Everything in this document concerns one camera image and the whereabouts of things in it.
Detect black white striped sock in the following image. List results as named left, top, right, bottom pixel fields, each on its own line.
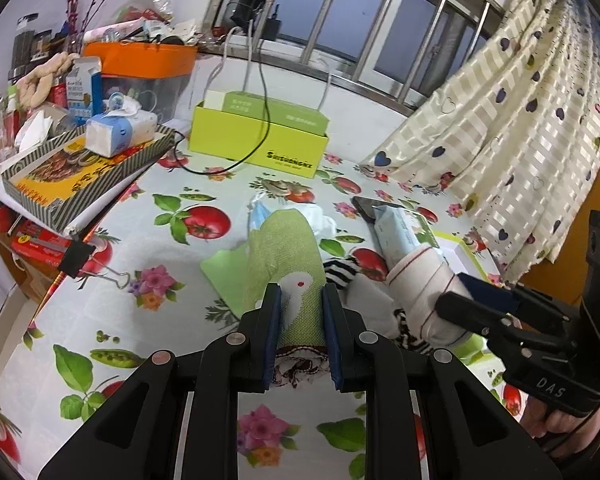
left=323, top=258, right=432, bottom=354

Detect white red-striped sock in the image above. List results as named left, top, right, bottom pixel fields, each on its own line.
left=387, top=245, right=471, bottom=349

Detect green textured cloth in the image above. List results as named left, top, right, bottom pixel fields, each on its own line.
left=200, top=208, right=326, bottom=348

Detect blue face mask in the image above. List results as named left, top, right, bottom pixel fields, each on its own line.
left=248, top=193, right=337, bottom=241

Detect right hand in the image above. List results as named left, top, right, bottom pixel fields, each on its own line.
left=520, top=396, right=600, bottom=458

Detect green round lid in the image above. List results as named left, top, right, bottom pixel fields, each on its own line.
left=451, top=334, right=486, bottom=366

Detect wet wipes pack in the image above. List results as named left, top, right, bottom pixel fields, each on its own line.
left=374, top=205, right=439, bottom=268

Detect black smartphone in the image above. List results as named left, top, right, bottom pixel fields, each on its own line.
left=351, top=196, right=400, bottom=224

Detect fruit print tablecloth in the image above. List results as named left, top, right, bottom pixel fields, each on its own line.
left=0, top=146, right=527, bottom=480

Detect heart pattern curtain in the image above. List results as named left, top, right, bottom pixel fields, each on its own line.
left=365, top=0, right=600, bottom=282

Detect lime green open box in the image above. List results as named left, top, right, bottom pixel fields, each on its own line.
left=188, top=104, right=328, bottom=178

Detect black binder clip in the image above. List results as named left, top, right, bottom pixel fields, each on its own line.
left=58, top=242, right=131, bottom=289

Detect white tissue pack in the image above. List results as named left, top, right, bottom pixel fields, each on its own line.
left=84, top=110, right=157, bottom=158

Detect red box under shelf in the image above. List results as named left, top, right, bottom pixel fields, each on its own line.
left=12, top=220, right=71, bottom=268

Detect striped snack box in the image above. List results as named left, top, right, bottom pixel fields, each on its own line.
left=1, top=125, right=175, bottom=233

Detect metal window bars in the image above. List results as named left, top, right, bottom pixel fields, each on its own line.
left=200, top=0, right=504, bottom=115

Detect orange lidded storage bin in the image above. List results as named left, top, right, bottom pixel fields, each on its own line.
left=84, top=42, right=197, bottom=124

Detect blue white milk carton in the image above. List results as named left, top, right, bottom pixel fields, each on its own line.
left=66, top=56, right=104, bottom=126

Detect black device on windowsill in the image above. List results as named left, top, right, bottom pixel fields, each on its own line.
left=222, top=0, right=282, bottom=41

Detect beige plush toy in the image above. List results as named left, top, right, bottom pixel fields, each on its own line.
left=16, top=52, right=80, bottom=110

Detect pink dried flower branches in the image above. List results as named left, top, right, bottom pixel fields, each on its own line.
left=62, top=0, right=98, bottom=53

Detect black cable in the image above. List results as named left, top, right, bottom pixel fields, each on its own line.
left=172, top=18, right=272, bottom=176

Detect white cable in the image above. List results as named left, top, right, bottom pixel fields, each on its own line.
left=201, top=19, right=334, bottom=114

